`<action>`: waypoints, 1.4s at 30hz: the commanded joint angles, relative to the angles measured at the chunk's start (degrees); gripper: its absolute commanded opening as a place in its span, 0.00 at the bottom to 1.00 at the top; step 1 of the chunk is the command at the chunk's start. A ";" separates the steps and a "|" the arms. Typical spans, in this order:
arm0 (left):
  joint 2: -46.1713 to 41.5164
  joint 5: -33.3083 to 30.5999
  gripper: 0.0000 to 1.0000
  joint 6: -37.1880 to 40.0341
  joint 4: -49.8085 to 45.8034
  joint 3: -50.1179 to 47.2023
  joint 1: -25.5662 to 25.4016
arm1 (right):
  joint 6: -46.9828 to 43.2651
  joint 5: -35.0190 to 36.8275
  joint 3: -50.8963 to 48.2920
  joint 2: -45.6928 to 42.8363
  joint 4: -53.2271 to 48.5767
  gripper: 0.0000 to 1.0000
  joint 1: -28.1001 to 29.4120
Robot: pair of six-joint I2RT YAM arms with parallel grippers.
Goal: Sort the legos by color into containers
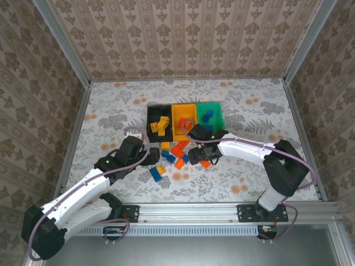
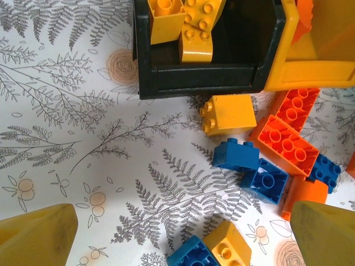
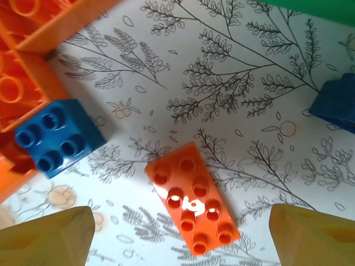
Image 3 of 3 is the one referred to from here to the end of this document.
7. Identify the green plastic bin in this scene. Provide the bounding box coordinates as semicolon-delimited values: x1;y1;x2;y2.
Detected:
256;0;355;28

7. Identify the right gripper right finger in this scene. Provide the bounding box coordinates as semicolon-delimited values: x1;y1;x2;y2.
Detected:
270;203;355;266

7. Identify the blue lego brick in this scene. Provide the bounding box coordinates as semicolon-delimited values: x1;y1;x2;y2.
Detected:
308;72;355;131
14;99;107;180

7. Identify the long orange lego brick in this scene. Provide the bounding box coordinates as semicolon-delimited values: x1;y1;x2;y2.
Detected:
145;141;241;256

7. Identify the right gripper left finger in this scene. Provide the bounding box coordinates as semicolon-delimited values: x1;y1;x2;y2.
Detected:
0;206;97;266

